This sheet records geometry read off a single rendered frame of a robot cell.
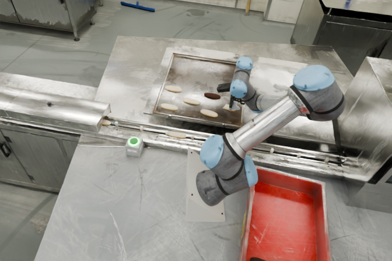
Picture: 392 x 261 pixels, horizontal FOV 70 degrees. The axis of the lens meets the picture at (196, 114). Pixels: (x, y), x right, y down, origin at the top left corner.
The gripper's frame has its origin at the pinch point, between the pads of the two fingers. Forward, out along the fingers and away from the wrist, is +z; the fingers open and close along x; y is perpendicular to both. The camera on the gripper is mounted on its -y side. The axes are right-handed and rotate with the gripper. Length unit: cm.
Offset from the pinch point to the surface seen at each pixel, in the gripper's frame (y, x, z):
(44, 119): -89, -45, -2
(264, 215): 30, -54, 0
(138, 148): -35, -44, -3
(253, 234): 26, -63, -1
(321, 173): 53, -23, 2
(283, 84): 25.8, 29.9, 2.1
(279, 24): 20, 304, 144
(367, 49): 102, 155, 50
